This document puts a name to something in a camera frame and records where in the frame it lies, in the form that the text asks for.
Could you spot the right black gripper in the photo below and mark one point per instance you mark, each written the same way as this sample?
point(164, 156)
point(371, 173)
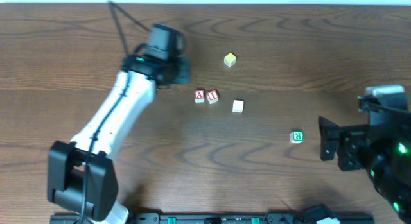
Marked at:
point(344, 147)

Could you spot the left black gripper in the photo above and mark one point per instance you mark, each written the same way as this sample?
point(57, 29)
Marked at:
point(181, 71)

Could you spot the red letter A block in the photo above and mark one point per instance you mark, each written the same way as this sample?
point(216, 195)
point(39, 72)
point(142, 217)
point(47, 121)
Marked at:
point(200, 96)

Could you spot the red letter I block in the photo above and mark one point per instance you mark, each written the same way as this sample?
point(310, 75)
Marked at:
point(212, 96)

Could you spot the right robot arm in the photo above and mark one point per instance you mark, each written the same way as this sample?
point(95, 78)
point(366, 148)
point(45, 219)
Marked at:
point(391, 180)

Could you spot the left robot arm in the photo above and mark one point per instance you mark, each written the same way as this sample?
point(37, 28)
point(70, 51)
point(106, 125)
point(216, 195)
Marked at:
point(81, 174)

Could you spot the green letter R block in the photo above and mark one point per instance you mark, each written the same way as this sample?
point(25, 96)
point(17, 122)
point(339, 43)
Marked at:
point(296, 137)

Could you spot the yellow top letter block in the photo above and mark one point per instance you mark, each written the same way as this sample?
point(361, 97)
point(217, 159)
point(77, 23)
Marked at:
point(230, 59)

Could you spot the plain white wooden block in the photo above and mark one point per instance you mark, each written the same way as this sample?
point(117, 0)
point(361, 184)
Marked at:
point(237, 106)

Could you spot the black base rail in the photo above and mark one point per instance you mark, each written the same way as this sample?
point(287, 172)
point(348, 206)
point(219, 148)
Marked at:
point(269, 218)

